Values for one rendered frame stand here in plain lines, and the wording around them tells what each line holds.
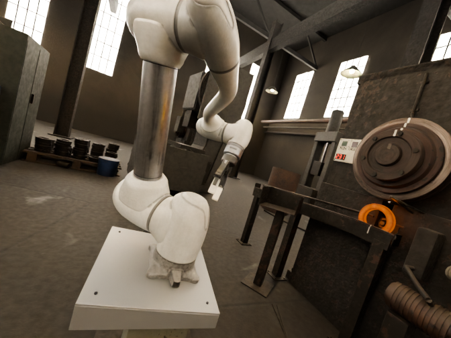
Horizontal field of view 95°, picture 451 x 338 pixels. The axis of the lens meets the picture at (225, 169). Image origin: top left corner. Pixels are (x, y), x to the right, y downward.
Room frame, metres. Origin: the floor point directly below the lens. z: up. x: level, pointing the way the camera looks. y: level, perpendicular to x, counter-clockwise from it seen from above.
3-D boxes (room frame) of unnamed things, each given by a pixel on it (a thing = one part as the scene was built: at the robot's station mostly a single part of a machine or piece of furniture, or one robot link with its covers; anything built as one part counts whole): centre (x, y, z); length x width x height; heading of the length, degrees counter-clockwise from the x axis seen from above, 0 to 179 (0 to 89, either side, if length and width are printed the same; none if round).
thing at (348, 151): (1.55, -0.87, 1.15); 0.26 x 0.02 x 0.18; 27
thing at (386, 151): (1.15, -0.84, 1.11); 0.28 x 0.06 x 0.28; 27
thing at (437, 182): (1.20, -0.93, 1.11); 0.47 x 0.06 x 0.47; 27
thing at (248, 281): (1.50, -0.46, 0.36); 0.26 x 0.20 x 0.72; 62
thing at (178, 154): (3.33, 0.94, 0.39); 1.03 x 0.83 x 0.79; 121
